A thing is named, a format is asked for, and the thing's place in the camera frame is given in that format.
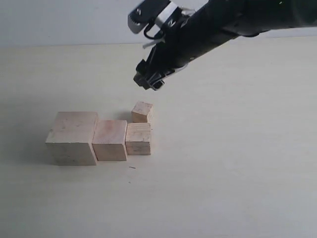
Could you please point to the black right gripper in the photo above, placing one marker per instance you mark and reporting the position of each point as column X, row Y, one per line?
column 193, row 37

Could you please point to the third largest wooden cube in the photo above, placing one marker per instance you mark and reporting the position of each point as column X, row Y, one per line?
column 138, row 139

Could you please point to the second largest wooden cube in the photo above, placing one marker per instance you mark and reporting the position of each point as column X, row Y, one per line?
column 109, row 140

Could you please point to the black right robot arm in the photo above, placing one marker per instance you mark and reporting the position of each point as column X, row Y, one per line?
column 254, row 17

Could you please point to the smallest wooden cube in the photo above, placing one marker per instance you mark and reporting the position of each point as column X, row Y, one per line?
column 142, row 112

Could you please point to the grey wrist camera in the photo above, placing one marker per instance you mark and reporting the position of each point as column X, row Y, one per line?
column 152, row 11

